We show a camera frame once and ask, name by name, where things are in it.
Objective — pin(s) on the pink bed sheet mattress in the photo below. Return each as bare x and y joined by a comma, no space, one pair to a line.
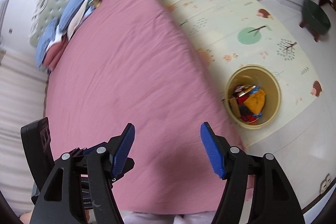
130,62

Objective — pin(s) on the red white snack wrapper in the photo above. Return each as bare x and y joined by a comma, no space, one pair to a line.
242,90

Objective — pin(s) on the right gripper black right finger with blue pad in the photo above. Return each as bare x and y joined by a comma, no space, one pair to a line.
273,198

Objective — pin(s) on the blue pillow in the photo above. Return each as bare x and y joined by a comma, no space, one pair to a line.
70,10

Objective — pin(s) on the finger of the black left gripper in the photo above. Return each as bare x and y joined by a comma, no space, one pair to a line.
102,164

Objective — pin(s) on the small brown cardboard box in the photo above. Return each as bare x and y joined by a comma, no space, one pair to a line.
235,107

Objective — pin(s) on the gold round trash bin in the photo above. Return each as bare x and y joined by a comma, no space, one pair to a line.
263,102

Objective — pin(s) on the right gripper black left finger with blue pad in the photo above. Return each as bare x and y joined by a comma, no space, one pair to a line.
61,198

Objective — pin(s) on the mustard yellow sock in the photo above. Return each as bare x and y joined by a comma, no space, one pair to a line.
254,101

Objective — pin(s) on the pink folded blanket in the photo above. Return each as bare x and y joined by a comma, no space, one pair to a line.
54,53

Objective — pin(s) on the cream patterned play mat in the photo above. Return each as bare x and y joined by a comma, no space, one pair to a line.
230,34

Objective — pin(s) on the dark green round stool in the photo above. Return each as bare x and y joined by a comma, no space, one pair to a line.
315,18

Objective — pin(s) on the red knotted cloth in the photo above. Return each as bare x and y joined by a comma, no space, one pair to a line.
248,118

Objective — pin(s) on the person's left hand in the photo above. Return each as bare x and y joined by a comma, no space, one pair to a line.
26,217

